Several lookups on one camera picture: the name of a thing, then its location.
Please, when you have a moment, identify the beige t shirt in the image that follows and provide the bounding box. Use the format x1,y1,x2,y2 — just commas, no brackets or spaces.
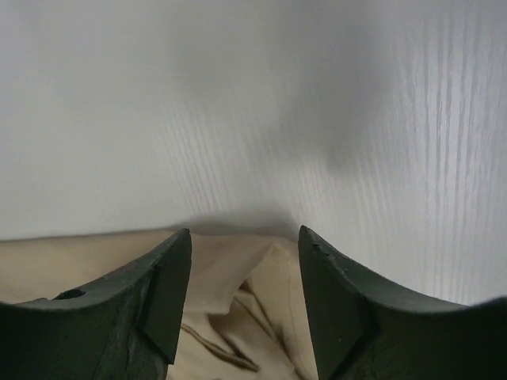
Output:
1,230,318,379

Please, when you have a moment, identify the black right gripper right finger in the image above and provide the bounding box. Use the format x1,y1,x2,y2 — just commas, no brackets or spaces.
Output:
298,226,506,379

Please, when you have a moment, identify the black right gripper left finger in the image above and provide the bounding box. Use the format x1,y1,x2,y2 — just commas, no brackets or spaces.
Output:
1,229,192,379

